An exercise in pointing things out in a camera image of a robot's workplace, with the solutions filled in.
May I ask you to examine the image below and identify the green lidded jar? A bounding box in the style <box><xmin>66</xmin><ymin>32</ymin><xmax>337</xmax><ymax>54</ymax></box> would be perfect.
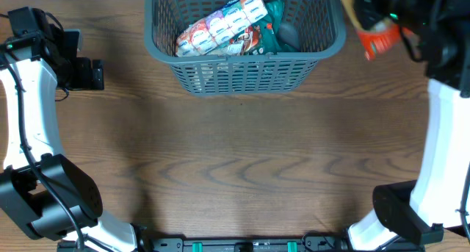
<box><xmin>277</xmin><ymin>22</ymin><xmax>300</xmax><ymax>51</ymax></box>

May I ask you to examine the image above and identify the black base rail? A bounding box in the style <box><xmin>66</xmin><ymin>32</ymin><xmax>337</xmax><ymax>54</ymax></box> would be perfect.
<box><xmin>57</xmin><ymin>235</ymin><xmax>426</xmax><ymax>252</ymax></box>

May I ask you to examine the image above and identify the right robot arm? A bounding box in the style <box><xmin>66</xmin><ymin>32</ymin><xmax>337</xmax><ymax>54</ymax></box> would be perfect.
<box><xmin>341</xmin><ymin>0</ymin><xmax>469</xmax><ymax>251</ymax></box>

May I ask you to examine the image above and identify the Kleenex tissue multipack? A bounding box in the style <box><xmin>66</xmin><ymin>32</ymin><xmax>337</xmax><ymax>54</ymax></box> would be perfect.
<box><xmin>175</xmin><ymin>0</ymin><xmax>267</xmax><ymax>57</ymax></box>

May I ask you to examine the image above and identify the beige brown paper bag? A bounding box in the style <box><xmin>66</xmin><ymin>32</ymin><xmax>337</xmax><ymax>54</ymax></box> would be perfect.
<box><xmin>209</xmin><ymin>45</ymin><xmax>243</xmax><ymax>56</ymax></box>

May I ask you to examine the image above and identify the left black cable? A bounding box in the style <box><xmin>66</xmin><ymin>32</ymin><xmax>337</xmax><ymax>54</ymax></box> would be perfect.
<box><xmin>0</xmin><ymin>11</ymin><xmax>89</xmax><ymax>252</ymax></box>

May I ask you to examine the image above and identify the green Nescafe coffee bag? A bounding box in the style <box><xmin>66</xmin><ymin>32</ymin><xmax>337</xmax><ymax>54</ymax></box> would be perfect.
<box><xmin>234</xmin><ymin>0</ymin><xmax>297</xmax><ymax>55</ymax></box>

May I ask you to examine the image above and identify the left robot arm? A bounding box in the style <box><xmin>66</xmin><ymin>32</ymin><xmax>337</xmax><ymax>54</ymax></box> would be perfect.
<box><xmin>1</xmin><ymin>7</ymin><xmax>144</xmax><ymax>251</ymax></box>

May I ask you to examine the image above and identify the grey plastic laundry basket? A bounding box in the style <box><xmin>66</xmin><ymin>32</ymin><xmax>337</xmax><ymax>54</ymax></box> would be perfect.
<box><xmin>145</xmin><ymin>0</ymin><xmax>346</xmax><ymax>96</ymax></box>

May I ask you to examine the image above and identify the orange biscuit packet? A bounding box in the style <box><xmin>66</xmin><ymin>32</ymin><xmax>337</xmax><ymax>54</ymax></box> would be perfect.
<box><xmin>340</xmin><ymin>0</ymin><xmax>413</xmax><ymax>60</ymax></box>

